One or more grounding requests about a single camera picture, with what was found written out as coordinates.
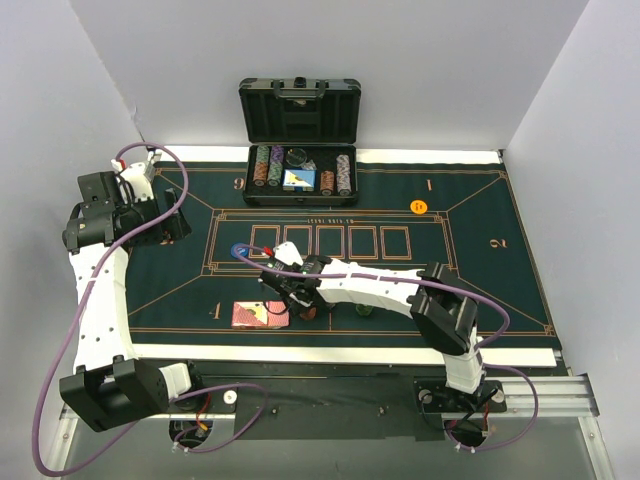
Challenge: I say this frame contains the red poker chip stack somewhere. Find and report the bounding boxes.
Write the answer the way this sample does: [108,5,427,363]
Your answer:
[299,307,317,321]

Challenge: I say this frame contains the blue small blind button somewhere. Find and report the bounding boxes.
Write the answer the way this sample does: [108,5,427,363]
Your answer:
[231,243,250,258]

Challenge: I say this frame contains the orange big blind button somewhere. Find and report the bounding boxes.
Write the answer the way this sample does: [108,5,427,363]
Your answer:
[409,199,429,215]

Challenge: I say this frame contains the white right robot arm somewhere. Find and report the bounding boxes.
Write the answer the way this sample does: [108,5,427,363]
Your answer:
[259,255,484,409]

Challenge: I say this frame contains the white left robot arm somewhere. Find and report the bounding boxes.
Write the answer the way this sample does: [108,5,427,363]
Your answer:
[59,163,206,432]

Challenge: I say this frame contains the red playing card deck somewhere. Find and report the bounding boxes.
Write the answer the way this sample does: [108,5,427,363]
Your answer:
[231,301,290,330]

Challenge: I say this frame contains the green poker chip stack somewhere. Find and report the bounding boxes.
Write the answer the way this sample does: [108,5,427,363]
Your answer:
[356,304,373,316]

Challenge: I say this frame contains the green red chips in case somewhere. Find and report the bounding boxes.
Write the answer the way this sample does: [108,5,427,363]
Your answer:
[253,145,270,187]

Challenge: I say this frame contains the purple green chips in case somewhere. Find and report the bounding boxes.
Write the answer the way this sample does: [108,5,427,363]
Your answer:
[267,145,284,187]

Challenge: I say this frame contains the blue card box in case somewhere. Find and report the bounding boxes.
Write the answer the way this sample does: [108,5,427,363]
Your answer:
[282,169,316,192]

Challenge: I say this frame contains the orange chips in case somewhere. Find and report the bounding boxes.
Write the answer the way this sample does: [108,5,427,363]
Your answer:
[320,170,335,196]

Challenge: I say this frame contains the black round button in case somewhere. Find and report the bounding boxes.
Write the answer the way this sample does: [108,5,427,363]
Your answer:
[285,147,307,167]

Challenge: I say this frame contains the lilac chips in case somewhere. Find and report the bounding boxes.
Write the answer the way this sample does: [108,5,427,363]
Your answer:
[336,154,351,196]

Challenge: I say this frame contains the black poker chip case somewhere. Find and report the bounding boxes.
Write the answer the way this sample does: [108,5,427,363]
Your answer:
[238,77,362,207]

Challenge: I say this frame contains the green poker table mat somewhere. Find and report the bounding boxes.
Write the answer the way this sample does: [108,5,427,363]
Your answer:
[126,162,561,349]

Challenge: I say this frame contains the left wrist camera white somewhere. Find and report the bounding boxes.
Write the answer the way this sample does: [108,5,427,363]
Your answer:
[111,152,158,204]

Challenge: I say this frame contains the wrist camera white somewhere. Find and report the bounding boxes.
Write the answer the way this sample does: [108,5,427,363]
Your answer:
[273,241,304,273]
[111,152,158,204]

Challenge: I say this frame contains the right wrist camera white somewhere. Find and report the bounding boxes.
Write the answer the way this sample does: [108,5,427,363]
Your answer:
[273,241,304,273]

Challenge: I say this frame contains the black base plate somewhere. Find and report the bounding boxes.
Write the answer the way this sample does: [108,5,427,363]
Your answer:
[170,360,506,443]

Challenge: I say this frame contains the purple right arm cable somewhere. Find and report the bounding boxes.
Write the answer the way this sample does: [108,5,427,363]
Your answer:
[234,243,541,453]

